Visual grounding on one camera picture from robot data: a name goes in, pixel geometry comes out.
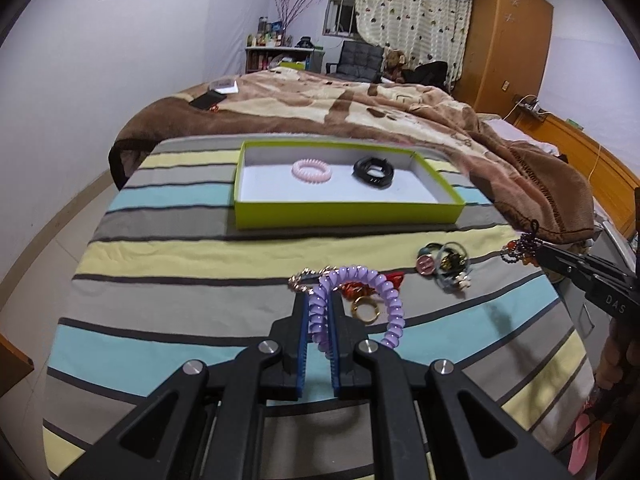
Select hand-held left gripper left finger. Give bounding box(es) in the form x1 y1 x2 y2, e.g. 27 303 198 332
60 293 313 480

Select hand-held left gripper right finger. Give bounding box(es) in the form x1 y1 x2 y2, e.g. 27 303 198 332
326 295 576 480

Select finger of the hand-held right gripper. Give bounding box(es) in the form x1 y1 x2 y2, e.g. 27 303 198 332
535 252 602 297
539 241 637 284

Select gold ring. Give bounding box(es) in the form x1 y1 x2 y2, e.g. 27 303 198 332
350 296 382 324

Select dark beaded bracelet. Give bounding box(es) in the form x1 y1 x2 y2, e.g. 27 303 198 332
500 220 544 266

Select red bead ornament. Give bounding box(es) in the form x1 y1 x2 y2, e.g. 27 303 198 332
340 271 406 302

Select gold bead hair clip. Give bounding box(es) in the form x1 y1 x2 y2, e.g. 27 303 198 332
287 267 333 294

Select purple spiral hair tie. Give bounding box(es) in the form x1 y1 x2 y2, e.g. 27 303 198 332
306 266 404 358

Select charm bracelet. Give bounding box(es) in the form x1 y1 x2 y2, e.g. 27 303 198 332
430 241 475 292

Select pink and teal charm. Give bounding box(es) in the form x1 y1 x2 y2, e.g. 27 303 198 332
416 243 438 276

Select green shallow box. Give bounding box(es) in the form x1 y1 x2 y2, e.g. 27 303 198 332
233 140 467 231

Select person's right hand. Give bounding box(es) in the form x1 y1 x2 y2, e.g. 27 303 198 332
596 321 632 393

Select wooden headboard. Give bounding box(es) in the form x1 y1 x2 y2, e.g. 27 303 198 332
512 110 640 242

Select pink slipper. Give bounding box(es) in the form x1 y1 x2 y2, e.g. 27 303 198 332
567 400 609 477

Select pink bed linen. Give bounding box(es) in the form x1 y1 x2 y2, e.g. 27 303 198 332
480 115 559 157

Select striped bedsheet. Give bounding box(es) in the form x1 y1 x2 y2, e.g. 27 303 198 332
42 135 597 480

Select black wrist band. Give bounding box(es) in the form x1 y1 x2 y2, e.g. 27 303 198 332
352 156 395 190

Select wooden wardrobe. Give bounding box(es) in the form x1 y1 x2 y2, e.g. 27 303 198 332
452 0 555 121

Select black clothing pile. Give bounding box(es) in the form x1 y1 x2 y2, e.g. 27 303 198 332
400 61 451 94

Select brown patterned blanket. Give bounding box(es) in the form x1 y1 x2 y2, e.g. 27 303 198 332
109 69 597 245

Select black phone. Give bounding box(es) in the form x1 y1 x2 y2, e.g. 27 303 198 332
189 91 226 111

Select brown teddy bear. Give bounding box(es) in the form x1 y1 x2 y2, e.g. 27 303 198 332
382 49 407 84

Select wooden furniture corner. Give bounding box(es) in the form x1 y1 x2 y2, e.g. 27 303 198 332
0 332 35 399

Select white shelf unit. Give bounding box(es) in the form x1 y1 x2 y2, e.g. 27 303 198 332
245 46 325 75

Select patterned curtain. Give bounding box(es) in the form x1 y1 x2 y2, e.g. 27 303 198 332
353 0 474 94

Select black chair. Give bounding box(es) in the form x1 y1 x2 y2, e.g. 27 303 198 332
326 40 385 82

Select row of bottles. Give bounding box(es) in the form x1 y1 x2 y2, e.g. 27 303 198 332
246 17 294 49

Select window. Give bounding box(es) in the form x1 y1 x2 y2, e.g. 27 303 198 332
322 0 369 39

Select pink flower branches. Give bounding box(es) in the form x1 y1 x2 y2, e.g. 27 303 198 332
274 0 319 36

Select yellow cable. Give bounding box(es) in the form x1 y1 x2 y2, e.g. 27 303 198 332
507 94 602 182

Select pink spiral hair tie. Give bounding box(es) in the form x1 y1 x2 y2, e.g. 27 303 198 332
291 158 334 185

